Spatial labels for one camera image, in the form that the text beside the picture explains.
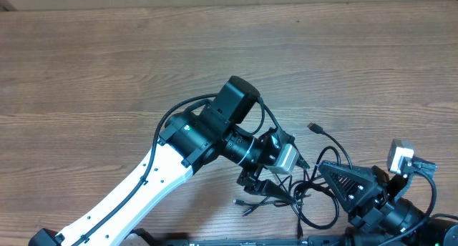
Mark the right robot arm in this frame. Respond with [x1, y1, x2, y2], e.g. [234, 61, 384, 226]
[318, 157, 457, 245]

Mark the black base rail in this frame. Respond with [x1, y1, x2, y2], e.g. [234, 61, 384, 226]
[121, 227, 348, 246]

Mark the black USB cable long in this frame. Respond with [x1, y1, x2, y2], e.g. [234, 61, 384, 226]
[233, 122, 355, 218]

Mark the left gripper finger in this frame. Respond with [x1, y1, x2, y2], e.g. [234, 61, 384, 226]
[255, 179, 296, 203]
[293, 149, 310, 169]

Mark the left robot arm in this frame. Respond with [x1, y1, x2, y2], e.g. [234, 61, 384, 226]
[29, 76, 309, 246]

